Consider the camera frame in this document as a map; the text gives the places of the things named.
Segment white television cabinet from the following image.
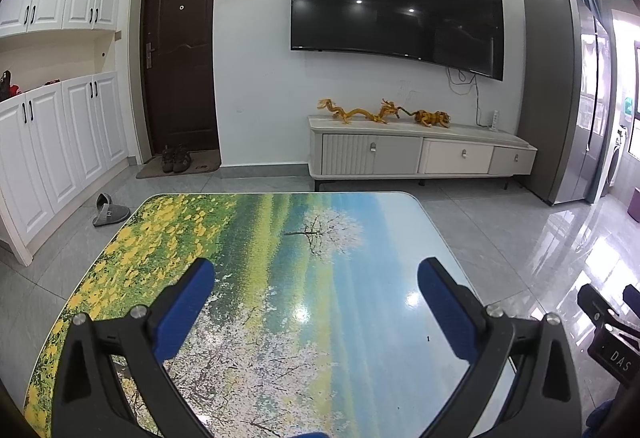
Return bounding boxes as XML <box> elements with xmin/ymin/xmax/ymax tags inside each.
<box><xmin>307</xmin><ymin>114</ymin><xmax>539</xmax><ymax>191</ymax></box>

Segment white hallway cabinet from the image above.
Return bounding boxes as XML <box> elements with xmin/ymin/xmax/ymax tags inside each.
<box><xmin>0</xmin><ymin>0</ymin><xmax>134</xmax><ymax>267</ymax></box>

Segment landscape print table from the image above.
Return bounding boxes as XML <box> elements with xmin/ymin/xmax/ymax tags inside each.
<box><xmin>25</xmin><ymin>192</ymin><xmax>519</xmax><ymax>438</ymax></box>

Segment black wall television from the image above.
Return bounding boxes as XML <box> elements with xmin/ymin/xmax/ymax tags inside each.
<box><xmin>291</xmin><ymin>0</ymin><xmax>504</xmax><ymax>81</ymax></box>

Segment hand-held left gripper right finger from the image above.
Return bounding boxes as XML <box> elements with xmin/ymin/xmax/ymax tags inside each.
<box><xmin>417</xmin><ymin>258</ymin><xmax>583</xmax><ymax>438</ymax></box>

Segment brown door mat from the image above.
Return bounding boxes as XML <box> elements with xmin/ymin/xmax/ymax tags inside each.
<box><xmin>135</xmin><ymin>150</ymin><xmax>222</xmax><ymax>181</ymax></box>

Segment grey double door fridge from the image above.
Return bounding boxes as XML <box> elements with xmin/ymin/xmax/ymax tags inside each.
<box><xmin>523</xmin><ymin>0</ymin><xmax>619</xmax><ymax>207</ymax></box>

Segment television cables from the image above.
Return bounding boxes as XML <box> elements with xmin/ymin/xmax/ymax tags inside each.
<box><xmin>446</xmin><ymin>66</ymin><xmax>494</xmax><ymax>128</ymax></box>

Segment golden tiger figurine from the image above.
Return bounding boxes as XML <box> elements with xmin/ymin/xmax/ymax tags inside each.
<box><xmin>412</xmin><ymin>108</ymin><xmax>453</xmax><ymax>130</ymax></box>

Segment golden dragon figurine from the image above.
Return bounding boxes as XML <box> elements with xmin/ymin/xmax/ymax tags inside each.
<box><xmin>316</xmin><ymin>98</ymin><xmax>401</xmax><ymax>125</ymax></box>

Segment white washing machine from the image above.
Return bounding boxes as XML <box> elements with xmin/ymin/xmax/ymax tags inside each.
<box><xmin>599</xmin><ymin>127</ymin><xmax>629</xmax><ymax>198</ymax></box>

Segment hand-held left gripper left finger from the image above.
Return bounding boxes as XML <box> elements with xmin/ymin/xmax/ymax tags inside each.
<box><xmin>51</xmin><ymin>259</ymin><xmax>216</xmax><ymax>438</ymax></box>

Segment dark brown entrance door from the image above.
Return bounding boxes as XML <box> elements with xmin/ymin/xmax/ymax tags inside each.
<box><xmin>142</xmin><ymin>0</ymin><xmax>220</xmax><ymax>159</ymax></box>

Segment blue cloth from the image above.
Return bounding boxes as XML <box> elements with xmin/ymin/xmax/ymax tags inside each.
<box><xmin>587</xmin><ymin>397</ymin><xmax>622</xmax><ymax>427</ymax></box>

